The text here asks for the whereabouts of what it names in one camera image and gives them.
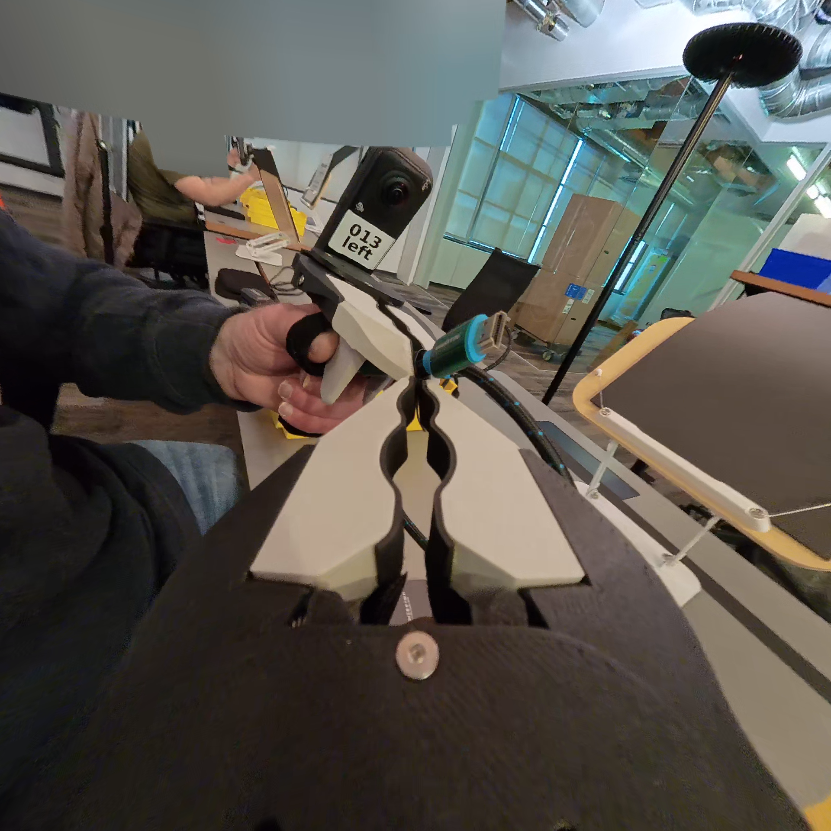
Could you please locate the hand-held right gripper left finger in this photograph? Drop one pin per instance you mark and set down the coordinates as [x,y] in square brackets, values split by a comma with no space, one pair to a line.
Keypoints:
[318,520]

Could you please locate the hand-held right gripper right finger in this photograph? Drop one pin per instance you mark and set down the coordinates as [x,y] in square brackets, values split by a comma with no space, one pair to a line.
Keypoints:
[513,526]

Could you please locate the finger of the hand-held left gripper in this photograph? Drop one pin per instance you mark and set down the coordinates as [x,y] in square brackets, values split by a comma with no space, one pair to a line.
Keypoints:
[383,331]

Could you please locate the yellow plastic bin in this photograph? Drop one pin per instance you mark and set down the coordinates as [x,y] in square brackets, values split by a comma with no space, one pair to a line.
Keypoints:
[435,409]

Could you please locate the person's left forearm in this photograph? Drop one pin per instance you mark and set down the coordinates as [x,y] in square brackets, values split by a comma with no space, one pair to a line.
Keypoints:
[104,312]

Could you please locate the person's left hand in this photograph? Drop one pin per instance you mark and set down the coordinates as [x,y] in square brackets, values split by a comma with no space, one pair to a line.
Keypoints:
[253,364]

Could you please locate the black office chair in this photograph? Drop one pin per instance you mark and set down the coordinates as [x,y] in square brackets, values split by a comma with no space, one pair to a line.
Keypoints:
[494,286]

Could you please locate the white stand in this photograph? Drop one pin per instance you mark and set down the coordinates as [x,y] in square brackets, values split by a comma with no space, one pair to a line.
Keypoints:
[260,244]

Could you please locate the black desktop device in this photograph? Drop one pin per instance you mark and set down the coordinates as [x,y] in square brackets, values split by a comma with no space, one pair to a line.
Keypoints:
[247,286]

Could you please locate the cart with cardboard boxes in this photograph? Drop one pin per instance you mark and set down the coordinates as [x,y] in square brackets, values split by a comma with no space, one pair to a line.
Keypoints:
[578,266]

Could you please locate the wooden rimmed black panel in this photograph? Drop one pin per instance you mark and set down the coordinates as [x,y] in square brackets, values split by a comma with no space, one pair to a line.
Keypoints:
[740,416]

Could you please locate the person's black top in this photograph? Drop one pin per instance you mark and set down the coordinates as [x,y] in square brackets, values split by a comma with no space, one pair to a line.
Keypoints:
[65,610]

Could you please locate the black stand pole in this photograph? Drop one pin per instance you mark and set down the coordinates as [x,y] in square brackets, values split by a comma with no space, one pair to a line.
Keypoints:
[740,52]

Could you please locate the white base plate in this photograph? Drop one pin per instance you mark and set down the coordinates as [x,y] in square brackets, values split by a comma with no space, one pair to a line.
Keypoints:
[649,558]

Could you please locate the white bracket bar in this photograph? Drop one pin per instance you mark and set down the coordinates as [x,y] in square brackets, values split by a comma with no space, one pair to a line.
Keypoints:
[682,468]

